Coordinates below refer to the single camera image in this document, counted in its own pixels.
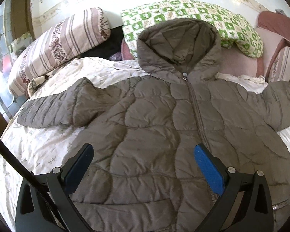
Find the grey quilted hooded jacket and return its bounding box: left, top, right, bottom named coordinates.
left=17, top=18, right=290, bottom=231

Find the white floral bed quilt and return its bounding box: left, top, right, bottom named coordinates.
left=0, top=56, right=290, bottom=232

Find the striped pillow at right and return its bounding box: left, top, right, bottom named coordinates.
left=268, top=47, right=290, bottom=83

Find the striped floral pillow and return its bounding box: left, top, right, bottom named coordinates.
left=8, top=7, right=110, bottom=97

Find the green white patterned pillow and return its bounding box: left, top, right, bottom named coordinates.
left=121, top=0, right=264, bottom=58

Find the black cloth behind pillows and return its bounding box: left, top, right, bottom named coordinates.
left=78, top=26, right=124, bottom=61

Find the black cable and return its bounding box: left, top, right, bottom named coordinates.
left=0, top=125, right=71, bottom=232

